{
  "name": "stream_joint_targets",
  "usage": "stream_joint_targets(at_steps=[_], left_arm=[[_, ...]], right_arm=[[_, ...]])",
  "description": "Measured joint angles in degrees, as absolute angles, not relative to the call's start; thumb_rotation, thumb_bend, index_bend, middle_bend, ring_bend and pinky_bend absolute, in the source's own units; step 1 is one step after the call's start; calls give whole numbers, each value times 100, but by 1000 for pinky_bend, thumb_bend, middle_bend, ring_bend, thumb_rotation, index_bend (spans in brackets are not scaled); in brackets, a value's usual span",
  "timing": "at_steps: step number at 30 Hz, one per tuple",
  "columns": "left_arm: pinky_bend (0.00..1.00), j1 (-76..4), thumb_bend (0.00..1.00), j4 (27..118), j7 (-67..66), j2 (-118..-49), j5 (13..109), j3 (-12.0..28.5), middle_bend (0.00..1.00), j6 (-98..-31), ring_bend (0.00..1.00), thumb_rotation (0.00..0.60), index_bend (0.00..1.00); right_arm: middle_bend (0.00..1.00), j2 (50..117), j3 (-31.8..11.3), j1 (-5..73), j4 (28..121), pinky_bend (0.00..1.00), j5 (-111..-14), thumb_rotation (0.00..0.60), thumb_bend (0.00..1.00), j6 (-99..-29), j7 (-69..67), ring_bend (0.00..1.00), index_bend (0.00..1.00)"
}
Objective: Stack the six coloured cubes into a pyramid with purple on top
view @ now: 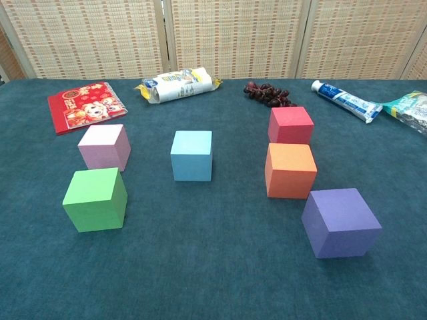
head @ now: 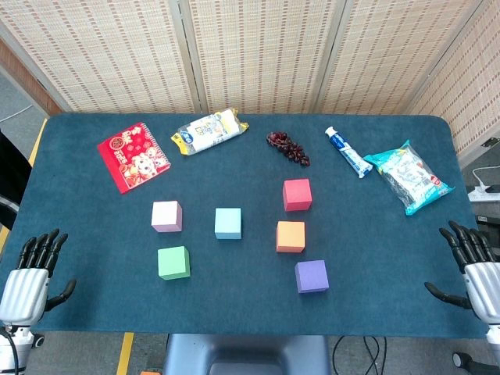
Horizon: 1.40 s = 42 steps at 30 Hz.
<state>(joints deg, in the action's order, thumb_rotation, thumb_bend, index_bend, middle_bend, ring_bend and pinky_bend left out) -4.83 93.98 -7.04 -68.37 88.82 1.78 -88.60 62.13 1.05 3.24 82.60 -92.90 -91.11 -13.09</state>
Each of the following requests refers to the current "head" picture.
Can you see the teal snack bag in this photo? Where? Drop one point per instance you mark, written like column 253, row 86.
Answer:
column 410, row 177

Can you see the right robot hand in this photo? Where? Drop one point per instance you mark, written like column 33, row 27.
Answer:
column 484, row 289

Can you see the orange foam cube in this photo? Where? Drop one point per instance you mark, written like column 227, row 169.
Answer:
column 290, row 236

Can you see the bamboo folding screen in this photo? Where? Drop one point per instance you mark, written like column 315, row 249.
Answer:
column 254, row 54

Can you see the white power strip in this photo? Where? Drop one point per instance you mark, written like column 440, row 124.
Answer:
column 484, row 194

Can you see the green foam cube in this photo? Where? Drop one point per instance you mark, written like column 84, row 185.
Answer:
column 173, row 262

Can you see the large black object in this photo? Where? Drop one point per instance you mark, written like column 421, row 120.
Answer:
column 11, row 176

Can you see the red spiral calendar booklet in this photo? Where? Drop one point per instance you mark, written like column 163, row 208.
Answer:
column 133, row 158

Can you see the white tissue pack yellow ends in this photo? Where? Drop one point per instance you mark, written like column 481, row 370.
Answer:
column 209, row 133

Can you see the light blue foam cube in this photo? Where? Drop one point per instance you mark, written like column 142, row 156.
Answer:
column 227, row 222

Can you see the black equipment box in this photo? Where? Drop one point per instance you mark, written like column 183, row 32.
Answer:
column 488, row 220

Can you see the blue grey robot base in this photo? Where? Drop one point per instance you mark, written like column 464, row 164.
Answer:
column 246, row 351

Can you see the blue felt table cover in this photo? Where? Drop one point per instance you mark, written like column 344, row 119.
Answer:
column 234, row 304

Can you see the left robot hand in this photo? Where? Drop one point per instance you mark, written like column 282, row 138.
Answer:
column 25, row 289

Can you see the pink foam cube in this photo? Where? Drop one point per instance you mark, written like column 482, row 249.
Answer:
column 166, row 216

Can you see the white blue toothpaste tube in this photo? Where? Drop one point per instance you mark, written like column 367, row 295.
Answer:
column 349, row 154

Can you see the dark red grape bunch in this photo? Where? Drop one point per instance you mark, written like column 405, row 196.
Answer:
column 289, row 148

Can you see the red foam cube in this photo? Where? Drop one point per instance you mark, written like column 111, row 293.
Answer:
column 297, row 194

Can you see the purple foam cube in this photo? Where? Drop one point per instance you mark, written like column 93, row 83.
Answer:
column 311, row 276

